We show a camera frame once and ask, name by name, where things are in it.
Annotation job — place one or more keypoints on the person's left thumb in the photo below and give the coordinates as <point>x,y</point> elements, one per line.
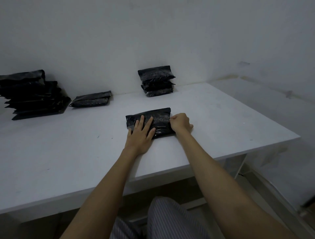
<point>152,133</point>

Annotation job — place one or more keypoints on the person's right forearm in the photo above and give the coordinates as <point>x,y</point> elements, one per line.
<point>221,189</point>

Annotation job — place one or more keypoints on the person's left middle finger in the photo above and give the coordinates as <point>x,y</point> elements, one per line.
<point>141,122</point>

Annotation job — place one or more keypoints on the person's left forearm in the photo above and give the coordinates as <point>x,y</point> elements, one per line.
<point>104,197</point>

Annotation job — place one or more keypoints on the person's left hand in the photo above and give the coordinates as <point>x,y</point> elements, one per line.
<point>139,141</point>

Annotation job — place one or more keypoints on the person's striped trousers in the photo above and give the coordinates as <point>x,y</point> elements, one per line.
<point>169,219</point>

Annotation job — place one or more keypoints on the white table leg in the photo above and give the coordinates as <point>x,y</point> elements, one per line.
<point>235,165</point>

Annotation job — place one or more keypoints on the person's right hand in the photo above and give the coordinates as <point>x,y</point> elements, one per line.
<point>181,123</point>

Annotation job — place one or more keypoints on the person's right fingers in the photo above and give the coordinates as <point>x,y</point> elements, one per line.
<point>175,121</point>

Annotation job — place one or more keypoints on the person's left little finger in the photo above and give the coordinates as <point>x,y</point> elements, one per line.
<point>129,133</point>

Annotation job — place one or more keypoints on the stack of black packets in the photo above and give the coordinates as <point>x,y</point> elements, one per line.
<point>32,98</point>

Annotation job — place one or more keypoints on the black plastic packet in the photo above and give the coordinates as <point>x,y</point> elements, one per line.
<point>91,99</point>
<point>158,92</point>
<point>157,85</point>
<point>155,72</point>
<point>160,118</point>

